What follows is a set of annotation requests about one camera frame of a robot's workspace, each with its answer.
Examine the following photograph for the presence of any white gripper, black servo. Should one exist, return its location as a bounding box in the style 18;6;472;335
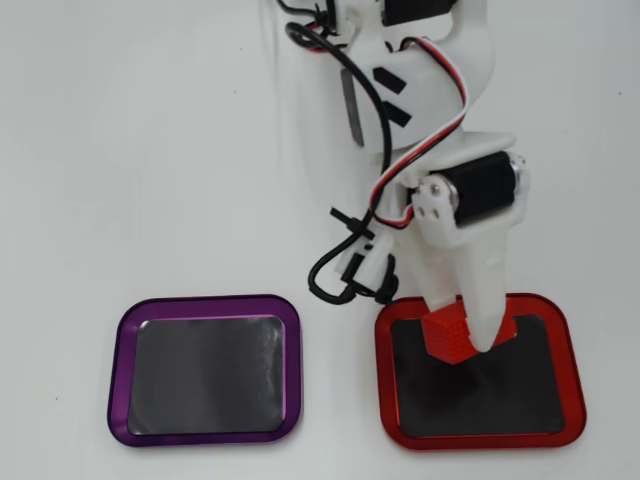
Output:
393;131;530;354

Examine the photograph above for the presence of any red studded block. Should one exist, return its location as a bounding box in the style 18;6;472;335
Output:
421;294;519;365

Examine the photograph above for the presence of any black zip tie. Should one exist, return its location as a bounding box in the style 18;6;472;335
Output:
328;205;376;241

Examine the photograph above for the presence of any red metal tray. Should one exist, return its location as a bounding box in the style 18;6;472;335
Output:
373;292;587;439

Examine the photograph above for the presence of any purple metal tray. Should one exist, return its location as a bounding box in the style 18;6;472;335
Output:
106;293;304;441

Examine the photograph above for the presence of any white cable connector bracket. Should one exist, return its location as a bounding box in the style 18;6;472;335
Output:
340;233;397;297

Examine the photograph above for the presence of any red white black servo wire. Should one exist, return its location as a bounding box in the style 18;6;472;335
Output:
368;35;475;232

